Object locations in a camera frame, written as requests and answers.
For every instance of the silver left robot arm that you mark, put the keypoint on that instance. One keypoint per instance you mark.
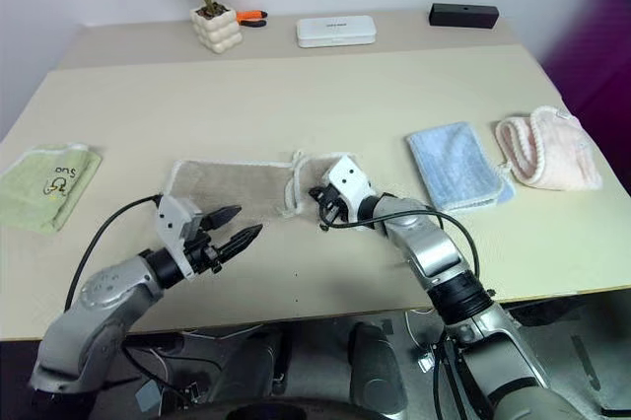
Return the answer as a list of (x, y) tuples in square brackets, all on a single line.
[(106, 301)]

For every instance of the pink folded towel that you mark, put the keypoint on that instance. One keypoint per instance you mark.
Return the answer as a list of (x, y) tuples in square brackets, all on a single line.
[(547, 149)]

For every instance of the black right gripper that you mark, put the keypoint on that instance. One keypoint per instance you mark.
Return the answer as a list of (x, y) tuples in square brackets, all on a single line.
[(327, 200)]

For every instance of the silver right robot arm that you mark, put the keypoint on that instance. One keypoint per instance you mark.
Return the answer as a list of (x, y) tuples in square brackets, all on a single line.
[(443, 262)]

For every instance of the dark rounded robot leg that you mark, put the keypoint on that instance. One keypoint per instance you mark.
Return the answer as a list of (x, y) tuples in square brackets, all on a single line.
[(246, 375), (377, 366)]

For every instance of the beige towel with white trim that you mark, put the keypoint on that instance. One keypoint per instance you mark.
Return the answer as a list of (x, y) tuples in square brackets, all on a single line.
[(236, 186)]

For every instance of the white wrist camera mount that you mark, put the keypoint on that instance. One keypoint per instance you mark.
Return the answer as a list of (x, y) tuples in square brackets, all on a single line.
[(173, 223), (351, 181)]

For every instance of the potted green plant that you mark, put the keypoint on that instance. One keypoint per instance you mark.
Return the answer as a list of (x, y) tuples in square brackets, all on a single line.
[(212, 11)]

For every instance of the black rectangular box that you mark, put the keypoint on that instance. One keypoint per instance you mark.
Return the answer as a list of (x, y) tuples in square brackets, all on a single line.
[(463, 15)]

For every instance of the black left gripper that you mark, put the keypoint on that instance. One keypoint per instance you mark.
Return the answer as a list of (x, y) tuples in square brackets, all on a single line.
[(204, 248)]

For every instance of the blue folded towel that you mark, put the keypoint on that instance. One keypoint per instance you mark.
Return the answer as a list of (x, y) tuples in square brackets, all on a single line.
[(457, 166)]

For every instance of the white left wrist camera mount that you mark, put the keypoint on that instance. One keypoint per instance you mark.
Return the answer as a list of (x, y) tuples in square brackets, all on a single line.
[(173, 223)]

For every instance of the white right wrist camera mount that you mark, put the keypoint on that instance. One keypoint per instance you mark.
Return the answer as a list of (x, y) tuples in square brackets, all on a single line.
[(351, 181)]

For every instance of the green folded towel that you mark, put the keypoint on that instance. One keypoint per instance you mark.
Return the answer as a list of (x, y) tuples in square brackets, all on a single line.
[(44, 188)]

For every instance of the white flat case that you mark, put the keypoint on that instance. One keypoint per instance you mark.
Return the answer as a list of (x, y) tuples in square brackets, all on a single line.
[(336, 31)]

